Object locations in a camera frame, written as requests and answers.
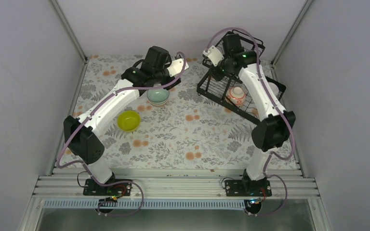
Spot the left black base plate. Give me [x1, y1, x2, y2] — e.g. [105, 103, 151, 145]
[83, 179, 132, 197]

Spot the pale green bowl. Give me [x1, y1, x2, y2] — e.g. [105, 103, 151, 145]
[146, 89, 170, 102]

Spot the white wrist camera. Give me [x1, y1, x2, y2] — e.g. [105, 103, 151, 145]
[202, 45, 224, 67]
[165, 58, 189, 77]

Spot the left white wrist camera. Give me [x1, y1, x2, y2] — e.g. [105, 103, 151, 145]
[165, 58, 189, 77]

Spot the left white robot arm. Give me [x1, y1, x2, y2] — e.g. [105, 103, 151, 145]
[56, 46, 189, 195]

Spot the black wire dish rack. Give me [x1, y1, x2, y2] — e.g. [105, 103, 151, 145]
[197, 29, 287, 125]

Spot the yellow-green bowl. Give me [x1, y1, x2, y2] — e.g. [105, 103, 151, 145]
[117, 111, 141, 132]

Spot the aluminium mounting rail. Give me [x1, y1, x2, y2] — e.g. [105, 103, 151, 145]
[32, 168, 320, 210]

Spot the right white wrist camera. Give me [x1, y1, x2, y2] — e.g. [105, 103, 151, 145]
[202, 45, 224, 67]

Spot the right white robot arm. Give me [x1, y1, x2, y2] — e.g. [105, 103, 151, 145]
[202, 30, 296, 196]

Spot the beige patterned bowl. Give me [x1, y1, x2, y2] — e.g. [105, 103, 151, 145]
[149, 100, 168, 107]

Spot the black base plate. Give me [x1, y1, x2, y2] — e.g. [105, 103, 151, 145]
[83, 179, 132, 197]
[220, 177, 272, 197]

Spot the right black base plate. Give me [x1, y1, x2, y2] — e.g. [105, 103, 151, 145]
[220, 177, 272, 197]

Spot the red white patterned bowl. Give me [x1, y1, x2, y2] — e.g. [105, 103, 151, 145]
[226, 87, 246, 106]

